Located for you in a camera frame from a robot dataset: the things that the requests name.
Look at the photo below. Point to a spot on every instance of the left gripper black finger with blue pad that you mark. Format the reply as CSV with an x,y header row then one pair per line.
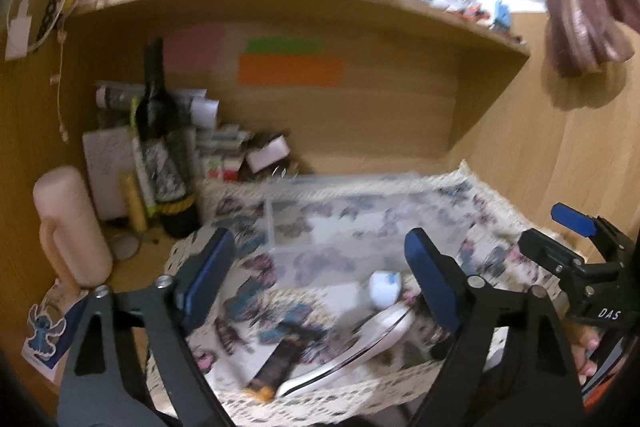
x,y
509,363
104,383

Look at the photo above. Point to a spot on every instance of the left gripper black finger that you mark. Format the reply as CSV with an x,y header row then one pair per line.
x,y
553,256

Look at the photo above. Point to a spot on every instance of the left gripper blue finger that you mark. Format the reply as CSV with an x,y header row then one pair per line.
x,y
573,220

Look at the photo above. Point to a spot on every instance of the black orange lighter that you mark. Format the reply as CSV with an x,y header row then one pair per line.
x,y
278,367

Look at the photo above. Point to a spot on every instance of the white curved device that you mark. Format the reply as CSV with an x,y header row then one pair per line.
x,y
377,335

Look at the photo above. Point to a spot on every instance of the small white blue object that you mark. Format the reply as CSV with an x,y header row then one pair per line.
x,y
384,289

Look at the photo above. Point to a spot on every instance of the person's hand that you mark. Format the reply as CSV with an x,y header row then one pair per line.
x,y
583,340

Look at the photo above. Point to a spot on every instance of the blue stitch sticker card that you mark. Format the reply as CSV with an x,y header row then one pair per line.
x,y
51,327

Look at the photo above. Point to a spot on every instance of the yellow tube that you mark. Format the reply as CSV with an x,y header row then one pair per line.
x,y
133,203

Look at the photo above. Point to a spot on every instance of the butterfly print lace cloth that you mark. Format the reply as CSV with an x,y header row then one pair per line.
x,y
242,327

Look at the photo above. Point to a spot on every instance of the clear plastic storage box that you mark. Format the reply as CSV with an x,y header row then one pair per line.
x,y
340,230

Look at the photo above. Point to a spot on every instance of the dark wine bottle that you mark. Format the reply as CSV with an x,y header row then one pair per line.
x,y
163,149

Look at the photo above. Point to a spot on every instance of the stack of boxes and papers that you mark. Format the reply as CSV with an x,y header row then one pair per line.
x,y
214,151

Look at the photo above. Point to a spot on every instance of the white pink small box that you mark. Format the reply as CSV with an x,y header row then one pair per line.
x,y
262,158

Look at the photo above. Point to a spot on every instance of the orange sticky note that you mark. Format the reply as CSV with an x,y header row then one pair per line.
x,y
279,71

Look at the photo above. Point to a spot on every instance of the pink sticky note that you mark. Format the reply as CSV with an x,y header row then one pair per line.
x,y
194,48

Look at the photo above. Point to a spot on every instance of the green sticky note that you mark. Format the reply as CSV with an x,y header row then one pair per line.
x,y
283,46

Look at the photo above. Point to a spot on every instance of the wooden shelf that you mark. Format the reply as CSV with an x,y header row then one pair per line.
x,y
410,17

